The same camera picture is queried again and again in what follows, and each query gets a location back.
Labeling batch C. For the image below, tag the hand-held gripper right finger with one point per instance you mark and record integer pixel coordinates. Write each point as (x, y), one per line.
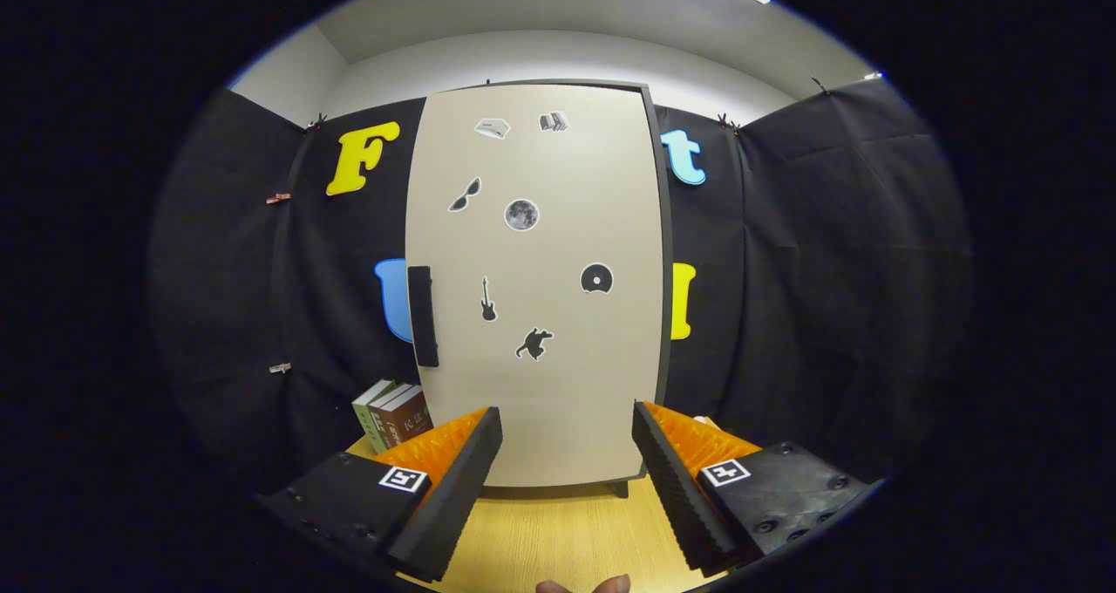
(680, 506)

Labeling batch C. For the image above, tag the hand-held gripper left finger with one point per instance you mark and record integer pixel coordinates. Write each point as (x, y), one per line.
(453, 497)

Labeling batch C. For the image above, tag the brown book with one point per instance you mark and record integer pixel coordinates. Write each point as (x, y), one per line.
(410, 419)
(381, 423)

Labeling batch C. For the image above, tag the green book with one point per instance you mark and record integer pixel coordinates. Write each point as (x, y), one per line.
(364, 419)

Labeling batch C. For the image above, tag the grey cabinet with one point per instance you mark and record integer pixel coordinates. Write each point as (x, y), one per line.
(665, 244)

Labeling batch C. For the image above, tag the black backdrop cloth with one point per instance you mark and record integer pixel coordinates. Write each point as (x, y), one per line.
(828, 270)

